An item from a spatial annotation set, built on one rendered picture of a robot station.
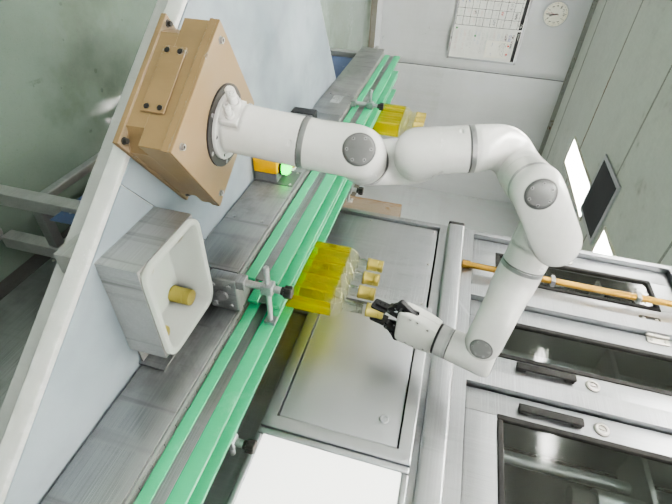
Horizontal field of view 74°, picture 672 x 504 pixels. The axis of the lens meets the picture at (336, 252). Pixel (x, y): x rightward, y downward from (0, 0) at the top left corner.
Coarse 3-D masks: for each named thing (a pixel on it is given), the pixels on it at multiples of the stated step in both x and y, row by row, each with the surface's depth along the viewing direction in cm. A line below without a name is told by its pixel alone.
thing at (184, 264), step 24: (168, 240) 76; (192, 240) 85; (168, 264) 89; (192, 264) 89; (144, 288) 71; (168, 288) 90; (192, 288) 94; (168, 312) 90; (192, 312) 91; (168, 336) 80
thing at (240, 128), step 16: (224, 96) 80; (224, 112) 79; (240, 112) 79; (256, 112) 80; (272, 112) 80; (288, 112) 82; (224, 128) 80; (240, 128) 79; (256, 128) 79; (272, 128) 79; (288, 128) 78; (224, 144) 82; (240, 144) 81; (256, 144) 80; (272, 144) 79; (288, 144) 79; (272, 160) 83; (288, 160) 81
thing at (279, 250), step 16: (384, 64) 217; (384, 80) 199; (368, 96) 184; (352, 112) 170; (368, 112) 171; (320, 176) 133; (336, 176) 134; (304, 192) 126; (320, 192) 126; (288, 208) 119; (304, 208) 120; (288, 224) 114; (304, 224) 114; (272, 240) 108; (288, 240) 109; (272, 256) 104; (288, 256) 104; (256, 272) 100; (272, 272) 100
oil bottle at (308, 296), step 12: (300, 288) 111; (312, 288) 111; (324, 288) 111; (336, 288) 112; (288, 300) 112; (300, 300) 110; (312, 300) 109; (324, 300) 108; (336, 300) 109; (324, 312) 111; (336, 312) 110
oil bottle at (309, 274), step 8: (304, 272) 116; (312, 272) 116; (320, 272) 116; (328, 272) 116; (304, 280) 114; (312, 280) 114; (320, 280) 114; (328, 280) 114; (336, 280) 114; (344, 280) 114; (344, 288) 113
